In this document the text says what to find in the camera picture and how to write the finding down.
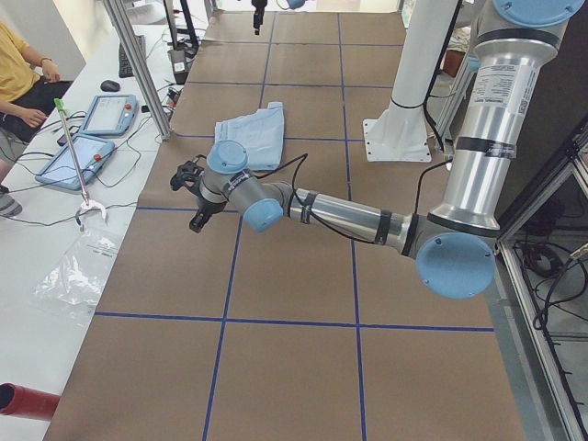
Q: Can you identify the person in yellow shirt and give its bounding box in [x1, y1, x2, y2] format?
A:
[0, 20, 74, 217]

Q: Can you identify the grabber reaching stick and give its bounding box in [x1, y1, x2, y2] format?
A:
[53, 97, 107, 232]

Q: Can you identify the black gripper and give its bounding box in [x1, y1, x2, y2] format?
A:
[170, 155, 226, 232]
[251, 0, 267, 35]

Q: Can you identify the dark control cabinet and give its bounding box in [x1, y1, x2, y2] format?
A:
[496, 6, 587, 236]

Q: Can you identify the black keyboard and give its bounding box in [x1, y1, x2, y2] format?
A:
[118, 34, 147, 79]

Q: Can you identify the upper blue teach pendant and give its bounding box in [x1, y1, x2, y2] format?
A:
[79, 94, 138, 137]

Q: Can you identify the lower blue teach pendant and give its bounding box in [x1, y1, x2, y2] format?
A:
[35, 133, 116, 193]

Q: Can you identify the blue teach pendant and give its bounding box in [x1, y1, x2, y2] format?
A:
[79, 94, 138, 137]
[35, 133, 116, 193]

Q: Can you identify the clear plastic bag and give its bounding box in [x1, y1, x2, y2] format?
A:
[28, 229, 122, 327]

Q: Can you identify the light blue striped shirt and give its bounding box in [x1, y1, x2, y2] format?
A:
[215, 101, 285, 171]

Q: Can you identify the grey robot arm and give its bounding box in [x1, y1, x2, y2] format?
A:
[170, 1, 582, 299]
[251, 0, 306, 36]

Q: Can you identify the black computer mouse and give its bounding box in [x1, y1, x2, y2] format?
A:
[100, 80, 120, 92]

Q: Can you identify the grey aluminium frame post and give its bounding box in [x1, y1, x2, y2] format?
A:
[104, 0, 171, 141]

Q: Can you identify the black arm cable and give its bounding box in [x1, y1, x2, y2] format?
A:
[247, 153, 382, 244]

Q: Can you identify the red cylinder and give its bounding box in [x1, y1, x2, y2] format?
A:
[1, 383, 61, 421]

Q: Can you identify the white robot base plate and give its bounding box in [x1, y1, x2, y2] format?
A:
[364, 1, 436, 163]

